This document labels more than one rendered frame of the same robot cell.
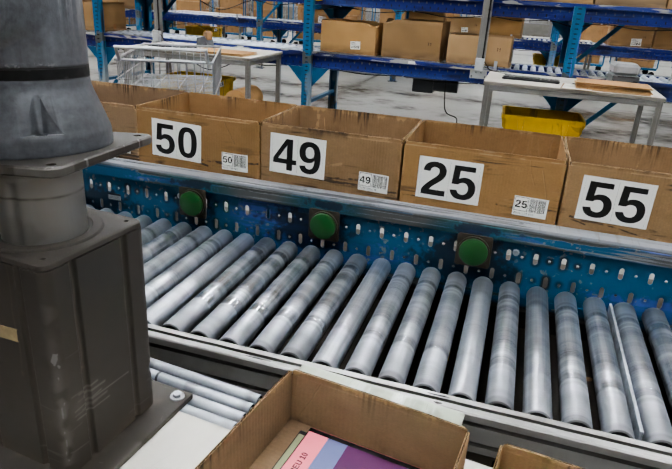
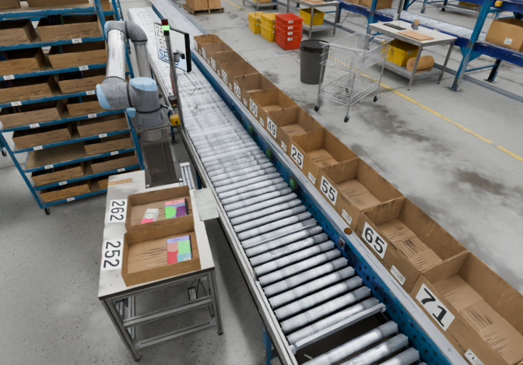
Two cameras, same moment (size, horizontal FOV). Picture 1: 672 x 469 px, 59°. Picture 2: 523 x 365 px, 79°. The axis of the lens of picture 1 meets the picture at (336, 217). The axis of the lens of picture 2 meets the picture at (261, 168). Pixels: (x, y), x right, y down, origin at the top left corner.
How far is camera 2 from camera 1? 169 cm
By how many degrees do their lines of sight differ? 46
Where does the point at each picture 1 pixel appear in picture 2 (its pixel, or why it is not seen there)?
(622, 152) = (374, 174)
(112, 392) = (161, 172)
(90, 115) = (152, 120)
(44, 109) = (142, 118)
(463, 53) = not seen: outside the picture
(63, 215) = (150, 136)
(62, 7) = (145, 101)
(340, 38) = (500, 34)
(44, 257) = (144, 143)
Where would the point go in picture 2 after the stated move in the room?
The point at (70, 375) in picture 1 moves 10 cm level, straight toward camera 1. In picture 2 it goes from (149, 165) to (139, 173)
